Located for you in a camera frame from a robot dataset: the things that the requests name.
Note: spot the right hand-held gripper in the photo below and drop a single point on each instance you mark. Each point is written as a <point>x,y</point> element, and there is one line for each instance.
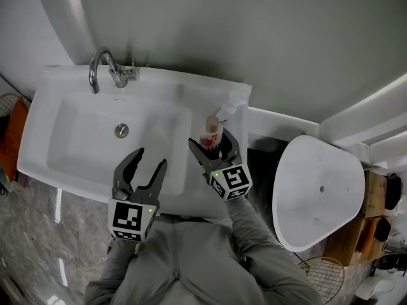
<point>235,180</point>

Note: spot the white spray bottle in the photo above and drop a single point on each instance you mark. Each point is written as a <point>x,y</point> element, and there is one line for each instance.
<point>230,105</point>

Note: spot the black bag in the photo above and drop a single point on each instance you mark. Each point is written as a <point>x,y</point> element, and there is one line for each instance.
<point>393,191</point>

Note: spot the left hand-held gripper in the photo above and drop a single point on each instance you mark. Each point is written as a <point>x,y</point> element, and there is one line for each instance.
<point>127,214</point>

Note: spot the pink printed packet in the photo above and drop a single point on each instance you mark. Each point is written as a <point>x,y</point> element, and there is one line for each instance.
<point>210,138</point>

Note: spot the person's left forearm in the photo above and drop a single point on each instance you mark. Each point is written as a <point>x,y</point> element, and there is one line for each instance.
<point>122,249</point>

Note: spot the orange cloth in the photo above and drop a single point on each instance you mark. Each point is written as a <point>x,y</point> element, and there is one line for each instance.
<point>12,138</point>

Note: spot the brown wooden cabinet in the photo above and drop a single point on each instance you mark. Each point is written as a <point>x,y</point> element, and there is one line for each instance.
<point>372,195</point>

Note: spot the white plastic container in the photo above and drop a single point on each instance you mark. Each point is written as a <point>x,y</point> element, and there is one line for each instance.
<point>375,288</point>

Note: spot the person's grey jacket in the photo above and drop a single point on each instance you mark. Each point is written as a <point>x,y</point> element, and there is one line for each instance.
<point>190,265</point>

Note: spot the chrome faucet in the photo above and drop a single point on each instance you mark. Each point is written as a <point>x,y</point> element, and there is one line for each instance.
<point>93,71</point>

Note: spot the person's right forearm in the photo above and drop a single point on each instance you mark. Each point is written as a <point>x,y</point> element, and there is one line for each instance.
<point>251,224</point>

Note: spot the white washbasin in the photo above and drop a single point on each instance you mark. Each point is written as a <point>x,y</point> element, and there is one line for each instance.
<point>206,84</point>

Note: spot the chrome sink drain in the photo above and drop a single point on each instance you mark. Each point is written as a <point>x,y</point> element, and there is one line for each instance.
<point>121,130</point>

